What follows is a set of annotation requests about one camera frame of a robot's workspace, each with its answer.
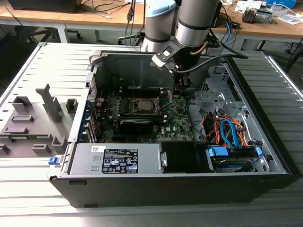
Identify hard disk blue carrier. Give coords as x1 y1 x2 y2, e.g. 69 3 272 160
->
205 144 264 174

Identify black speaker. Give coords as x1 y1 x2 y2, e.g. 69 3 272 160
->
213 0 223 28

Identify black PC case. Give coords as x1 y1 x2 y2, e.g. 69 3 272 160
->
48 48 301 209

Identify black camera cable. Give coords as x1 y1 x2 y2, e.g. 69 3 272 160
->
176 29 249 73

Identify CPU socket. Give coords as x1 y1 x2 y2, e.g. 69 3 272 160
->
129 96 162 114

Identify grey metal box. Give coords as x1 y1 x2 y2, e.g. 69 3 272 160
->
257 9 273 24

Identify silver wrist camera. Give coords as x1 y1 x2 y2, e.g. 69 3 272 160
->
151 53 175 72

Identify thick black wire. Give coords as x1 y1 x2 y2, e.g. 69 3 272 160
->
186 94 207 143

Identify blue cable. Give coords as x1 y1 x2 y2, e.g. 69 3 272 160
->
223 18 232 49

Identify green motherboard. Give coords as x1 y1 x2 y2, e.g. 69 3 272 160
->
96 87 197 144

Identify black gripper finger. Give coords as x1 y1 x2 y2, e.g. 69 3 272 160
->
182 70 191 92
174 70 183 93

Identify black plastic shroud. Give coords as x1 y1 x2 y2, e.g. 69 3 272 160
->
159 140 198 175

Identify blue data wire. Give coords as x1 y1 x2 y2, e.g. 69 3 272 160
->
219 119 240 149

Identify black camera bracket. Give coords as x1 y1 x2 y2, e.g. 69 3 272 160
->
155 44 183 64

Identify grey power supply unit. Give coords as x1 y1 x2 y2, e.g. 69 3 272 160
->
68 142 164 176

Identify silver disk bay cage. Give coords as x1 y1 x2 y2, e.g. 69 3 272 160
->
193 65 248 115

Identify orange power wires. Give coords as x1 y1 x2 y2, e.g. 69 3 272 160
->
200 113 250 149

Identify brown gripper cable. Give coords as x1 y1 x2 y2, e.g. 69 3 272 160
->
190 40 209 57

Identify black graphics card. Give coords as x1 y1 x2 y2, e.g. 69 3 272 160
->
117 119 155 136

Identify silver CPU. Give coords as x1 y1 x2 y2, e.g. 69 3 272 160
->
138 100 154 112

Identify white paper sheets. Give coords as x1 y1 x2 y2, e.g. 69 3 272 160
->
276 13 302 25

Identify black computer box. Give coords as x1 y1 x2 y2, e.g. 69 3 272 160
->
8 0 79 14

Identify black office chair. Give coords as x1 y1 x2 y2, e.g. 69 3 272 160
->
18 25 82 47

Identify grey parts rack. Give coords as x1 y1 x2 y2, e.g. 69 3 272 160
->
0 83 79 158

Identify blue box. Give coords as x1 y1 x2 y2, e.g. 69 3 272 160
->
265 0 297 7

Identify green RAM stick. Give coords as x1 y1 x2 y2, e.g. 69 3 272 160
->
119 114 166 124
8 133 52 139

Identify copper CPU cooler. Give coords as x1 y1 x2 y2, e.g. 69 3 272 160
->
241 6 258 24

